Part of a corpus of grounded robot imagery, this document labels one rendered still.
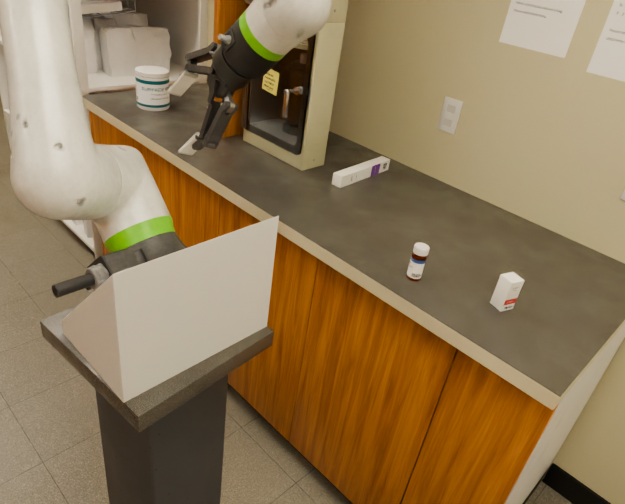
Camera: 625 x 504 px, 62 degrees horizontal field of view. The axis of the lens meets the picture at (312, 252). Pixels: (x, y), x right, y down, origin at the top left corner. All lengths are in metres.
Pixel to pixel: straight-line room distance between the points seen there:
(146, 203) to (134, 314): 0.23
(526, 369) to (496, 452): 0.26
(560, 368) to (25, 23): 1.14
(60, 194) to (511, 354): 0.91
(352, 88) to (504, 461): 1.45
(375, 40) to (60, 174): 1.47
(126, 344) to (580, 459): 1.71
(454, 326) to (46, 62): 0.92
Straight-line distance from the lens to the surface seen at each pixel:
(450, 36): 1.91
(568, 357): 1.26
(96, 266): 0.94
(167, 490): 1.28
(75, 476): 2.05
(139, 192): 0.98
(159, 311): 0.87
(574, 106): 1.75
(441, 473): 1.50
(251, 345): 1.05
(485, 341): 1.20
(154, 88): 2.24
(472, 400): 1.31
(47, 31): 0.92
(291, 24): 0.85
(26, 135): 0.88
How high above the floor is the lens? 1.64
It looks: 32 degrees down
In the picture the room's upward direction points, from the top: 9 degrees clockwise
